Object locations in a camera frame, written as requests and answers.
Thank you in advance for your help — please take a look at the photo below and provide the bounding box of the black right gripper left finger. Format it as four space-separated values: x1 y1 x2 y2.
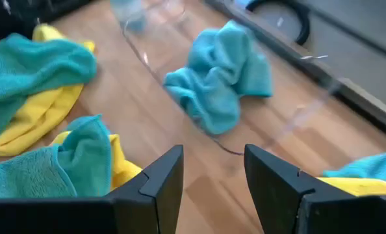
0 144 185 234

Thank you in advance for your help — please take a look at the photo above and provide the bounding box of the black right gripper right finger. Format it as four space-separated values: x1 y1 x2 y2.
244 144 386 234

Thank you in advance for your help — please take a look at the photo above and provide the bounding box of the yellow microfiber towel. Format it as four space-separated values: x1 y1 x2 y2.
49 131 144 192
0 23 96 157
316 177 386 198

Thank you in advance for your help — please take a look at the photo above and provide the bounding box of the blue microfiber towel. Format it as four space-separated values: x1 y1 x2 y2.
162 19 274 137
0 32 98 150
322 152 386 188
0 114 112 198

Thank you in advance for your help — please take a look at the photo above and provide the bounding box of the clear plastic basket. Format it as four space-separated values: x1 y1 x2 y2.
110 0 343 156

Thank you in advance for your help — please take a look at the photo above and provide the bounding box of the black vacuum hose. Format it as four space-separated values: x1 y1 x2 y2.
246 0 311 46

